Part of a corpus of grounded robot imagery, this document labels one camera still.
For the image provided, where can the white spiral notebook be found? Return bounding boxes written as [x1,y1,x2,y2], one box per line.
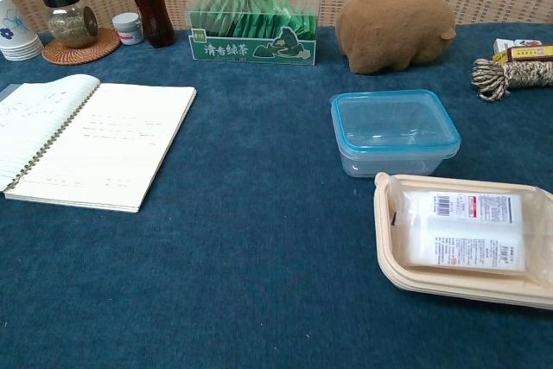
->
[0,73,198,215]

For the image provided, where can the blue table cloth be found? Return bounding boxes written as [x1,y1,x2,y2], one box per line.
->
[0,22,553,369]

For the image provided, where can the clear box of green tea bags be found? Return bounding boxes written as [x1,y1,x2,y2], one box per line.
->
[185,0,322,67]

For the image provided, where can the clear container with blue lid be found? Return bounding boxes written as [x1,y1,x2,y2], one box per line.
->
[330,88,462,179]

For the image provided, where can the beige lunch tray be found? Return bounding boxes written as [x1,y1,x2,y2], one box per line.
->
[372,171,553,311]

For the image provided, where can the brown plush animal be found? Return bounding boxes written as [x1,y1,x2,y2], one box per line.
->
[334,0,458,74]

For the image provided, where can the cola bottle with red cap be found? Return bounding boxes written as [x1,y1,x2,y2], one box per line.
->
[120,0,176,49]

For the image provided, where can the small white plastic jar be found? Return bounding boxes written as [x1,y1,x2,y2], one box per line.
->
[111,12,144,47]

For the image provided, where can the white plastic wrapped package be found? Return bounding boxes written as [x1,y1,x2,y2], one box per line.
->
[390,175,552,287]

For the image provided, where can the round woven rattan coaster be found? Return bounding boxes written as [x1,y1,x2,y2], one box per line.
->
[41,27,123,67]

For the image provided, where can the glass jar with black lid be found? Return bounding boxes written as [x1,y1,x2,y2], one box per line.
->
[40,0,99,49]

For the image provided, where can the small yellow cardboard box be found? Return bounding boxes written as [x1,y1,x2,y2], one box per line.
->
[492,43,553,64]

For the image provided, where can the flower print paper cup stack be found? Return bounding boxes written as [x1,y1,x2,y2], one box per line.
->
[0,0,45,62]

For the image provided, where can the bundle of speckled rope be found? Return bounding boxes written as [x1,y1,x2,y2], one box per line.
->
[470,57,553,103]

